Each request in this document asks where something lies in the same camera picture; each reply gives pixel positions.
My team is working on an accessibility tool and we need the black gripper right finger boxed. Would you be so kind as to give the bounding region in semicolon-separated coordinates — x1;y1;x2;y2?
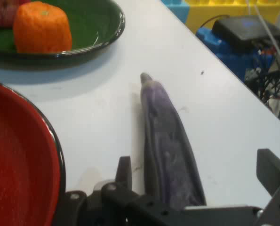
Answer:
256;148;280;226

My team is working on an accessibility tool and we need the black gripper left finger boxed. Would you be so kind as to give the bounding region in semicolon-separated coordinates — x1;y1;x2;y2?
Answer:
64;155;185;226

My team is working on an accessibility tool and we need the orange toy fruit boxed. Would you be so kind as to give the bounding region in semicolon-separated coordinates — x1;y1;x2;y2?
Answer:
12;1;73;54

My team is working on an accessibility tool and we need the purple eggplant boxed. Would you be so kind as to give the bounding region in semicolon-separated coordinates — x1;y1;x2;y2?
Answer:
139;72;207;208

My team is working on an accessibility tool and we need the red enamel plate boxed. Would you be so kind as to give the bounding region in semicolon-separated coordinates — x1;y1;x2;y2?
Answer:
0;79;67;226

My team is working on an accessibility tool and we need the dark blue toy block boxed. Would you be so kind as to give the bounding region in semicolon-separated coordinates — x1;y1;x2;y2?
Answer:
195;26;276;83

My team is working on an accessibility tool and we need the black electronics box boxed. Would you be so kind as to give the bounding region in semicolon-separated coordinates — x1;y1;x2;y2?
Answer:
212;15;280;54

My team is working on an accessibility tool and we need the green enamel plate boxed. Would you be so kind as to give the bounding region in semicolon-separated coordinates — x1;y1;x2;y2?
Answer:
0;0;126;60

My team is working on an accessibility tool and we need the cyan toy block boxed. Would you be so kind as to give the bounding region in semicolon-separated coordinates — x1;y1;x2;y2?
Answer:
160;0;190;24

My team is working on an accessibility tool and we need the yellow toy block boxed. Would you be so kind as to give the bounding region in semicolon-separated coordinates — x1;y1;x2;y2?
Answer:
184;0;280;34

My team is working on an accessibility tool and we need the red toy fruit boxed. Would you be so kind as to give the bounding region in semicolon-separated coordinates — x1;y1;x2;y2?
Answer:
0;0;29;30

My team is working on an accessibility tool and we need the black cable tangle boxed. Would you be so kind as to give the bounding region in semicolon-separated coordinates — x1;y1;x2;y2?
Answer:
245;39;280;129

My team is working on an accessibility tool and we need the white cable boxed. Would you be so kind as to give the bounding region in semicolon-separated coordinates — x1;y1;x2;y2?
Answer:
246;0;280;69

